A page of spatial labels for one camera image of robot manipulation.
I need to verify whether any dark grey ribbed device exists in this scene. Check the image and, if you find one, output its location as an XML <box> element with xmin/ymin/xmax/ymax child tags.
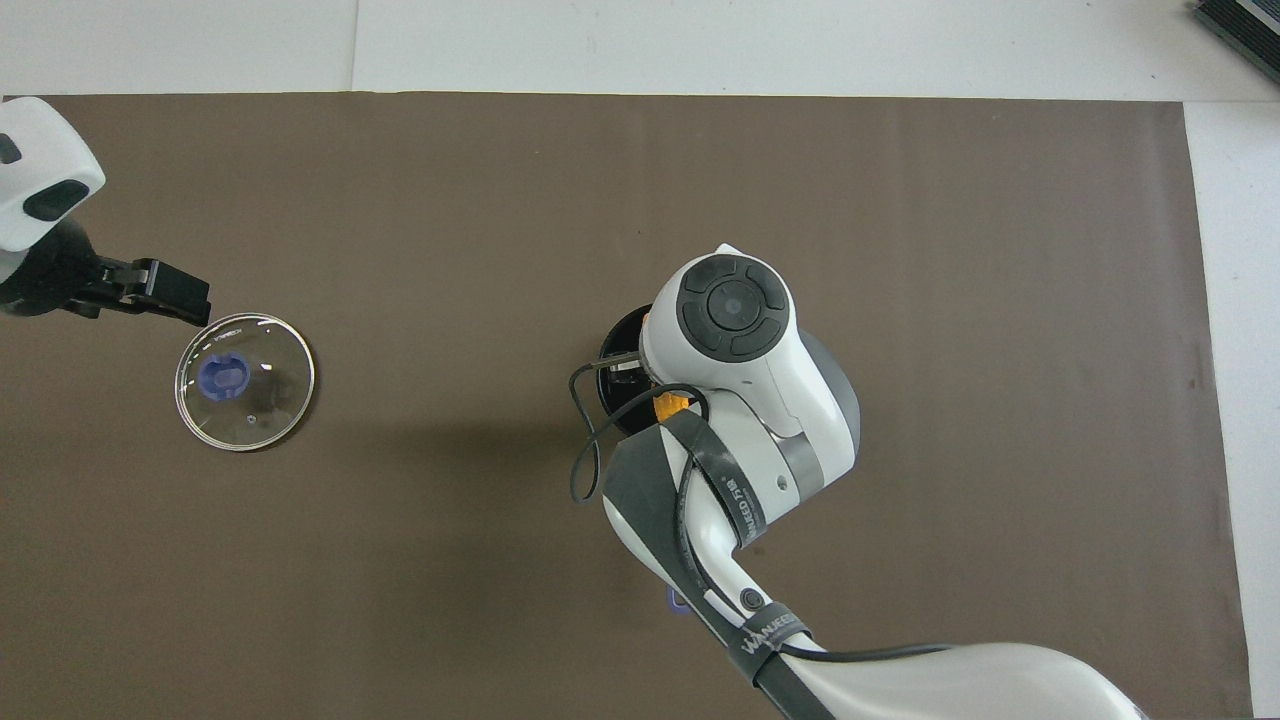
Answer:
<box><xmin>1193</xmin><ymin>0</ymin><xmax>1280</xmax><ymax>86</ymax></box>

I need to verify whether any brown table mat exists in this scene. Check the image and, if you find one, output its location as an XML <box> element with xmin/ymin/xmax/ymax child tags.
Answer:
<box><xmin>0</xmin><ymin>93</ymin><xmax>1254</xmax><ymax>720</ymax></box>

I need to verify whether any blue saucepan with long handle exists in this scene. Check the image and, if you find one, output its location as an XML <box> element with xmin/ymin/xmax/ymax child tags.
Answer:
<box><xmin>597</xmin><ymin>303</ymin><xmax>693</xmax><ymax>616</ymax></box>

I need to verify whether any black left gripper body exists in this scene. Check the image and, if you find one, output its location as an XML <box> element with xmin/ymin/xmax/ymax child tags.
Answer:
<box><xmin>0</xmin><ymin>220</ymin><xmax>101</xmax><ymax>319</ymax></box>

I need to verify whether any glass lid with blue knob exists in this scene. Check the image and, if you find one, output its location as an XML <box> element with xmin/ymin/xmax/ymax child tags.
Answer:
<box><xmin>175</xmin><ymin>313</ymin><xmax>316</xmax><ymax>452</ymax></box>

